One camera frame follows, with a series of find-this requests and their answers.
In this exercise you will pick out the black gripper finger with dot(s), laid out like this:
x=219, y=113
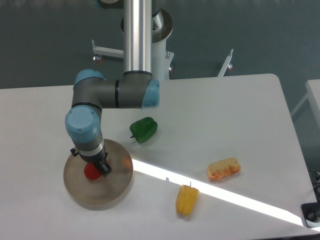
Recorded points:
x=104, y=168

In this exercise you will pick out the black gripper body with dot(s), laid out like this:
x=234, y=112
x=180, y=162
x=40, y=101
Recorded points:
x=97, y=156

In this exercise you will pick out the red toy pepper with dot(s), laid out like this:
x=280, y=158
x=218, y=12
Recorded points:
x=91, y=172

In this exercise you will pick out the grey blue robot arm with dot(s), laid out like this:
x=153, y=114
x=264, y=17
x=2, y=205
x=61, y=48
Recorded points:
x=136, y=90

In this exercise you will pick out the beige round plate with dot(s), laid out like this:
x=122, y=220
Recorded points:
x=105, y=191

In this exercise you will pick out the green toy pepper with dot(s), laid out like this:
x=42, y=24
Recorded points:
x=143, y=129

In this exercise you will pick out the yellow toy pepper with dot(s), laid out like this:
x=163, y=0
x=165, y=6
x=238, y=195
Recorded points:
x=186, y=200

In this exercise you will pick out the orange toy bread piece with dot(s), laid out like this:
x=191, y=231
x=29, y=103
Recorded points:
x=223, y=168

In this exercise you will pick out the black device at table edge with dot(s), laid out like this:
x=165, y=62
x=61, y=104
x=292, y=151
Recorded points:
x=311, y=214

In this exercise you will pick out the white side table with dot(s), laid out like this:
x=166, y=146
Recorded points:
x=311, y=97

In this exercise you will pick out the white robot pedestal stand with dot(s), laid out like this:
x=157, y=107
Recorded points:
x=161, y=58

